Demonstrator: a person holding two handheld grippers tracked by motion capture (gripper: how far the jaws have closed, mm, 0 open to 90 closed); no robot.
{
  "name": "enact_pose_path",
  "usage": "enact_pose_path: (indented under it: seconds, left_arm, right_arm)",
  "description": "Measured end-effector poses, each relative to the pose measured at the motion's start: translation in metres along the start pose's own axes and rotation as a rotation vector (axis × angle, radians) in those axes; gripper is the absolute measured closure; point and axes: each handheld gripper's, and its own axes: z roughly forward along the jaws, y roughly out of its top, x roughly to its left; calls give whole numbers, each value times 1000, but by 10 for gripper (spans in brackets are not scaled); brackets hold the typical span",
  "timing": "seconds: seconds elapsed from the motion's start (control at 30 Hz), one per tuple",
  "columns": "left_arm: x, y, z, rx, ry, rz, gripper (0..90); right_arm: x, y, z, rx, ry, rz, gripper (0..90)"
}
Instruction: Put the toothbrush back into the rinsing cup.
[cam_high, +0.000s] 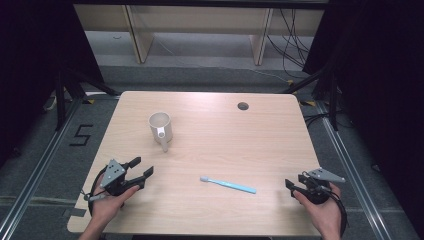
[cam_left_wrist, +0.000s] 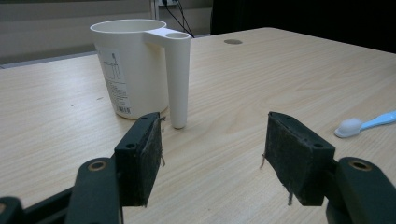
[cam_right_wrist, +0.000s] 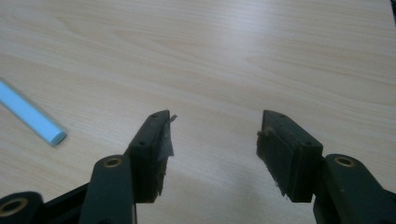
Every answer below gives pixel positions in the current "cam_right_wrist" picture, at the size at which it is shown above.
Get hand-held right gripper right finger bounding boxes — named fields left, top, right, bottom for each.
left=256, top=109, right=396, bottom=224

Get light blue cylindrical stick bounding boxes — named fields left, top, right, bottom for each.
left=0, top=79, right=67, bottom=147

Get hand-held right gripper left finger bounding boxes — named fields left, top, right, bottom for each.
left=78, top=109, right=178, bottom=224

